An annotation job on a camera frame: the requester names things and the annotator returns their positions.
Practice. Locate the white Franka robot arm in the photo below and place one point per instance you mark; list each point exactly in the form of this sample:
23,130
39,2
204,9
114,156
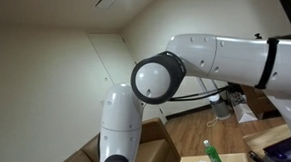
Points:
234,59

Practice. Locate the white paper bag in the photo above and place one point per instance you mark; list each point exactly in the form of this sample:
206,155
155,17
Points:
244,112

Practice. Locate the white room door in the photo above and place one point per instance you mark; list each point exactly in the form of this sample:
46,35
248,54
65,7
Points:
114,56

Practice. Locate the tan leather sofa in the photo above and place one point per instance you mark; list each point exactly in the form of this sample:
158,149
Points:
156,154

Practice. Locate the white grey tower fan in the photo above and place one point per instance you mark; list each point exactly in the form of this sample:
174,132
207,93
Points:
220,108

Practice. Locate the ceiling air vent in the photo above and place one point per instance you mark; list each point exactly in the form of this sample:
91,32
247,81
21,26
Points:
105,1

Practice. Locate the green plastic bottle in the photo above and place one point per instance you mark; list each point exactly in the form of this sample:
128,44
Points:
213,156

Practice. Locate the brown cardboard boxes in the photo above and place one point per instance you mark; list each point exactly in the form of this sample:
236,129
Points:
260,101

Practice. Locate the flat brown cardboard box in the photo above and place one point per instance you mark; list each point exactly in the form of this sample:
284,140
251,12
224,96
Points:
265,136

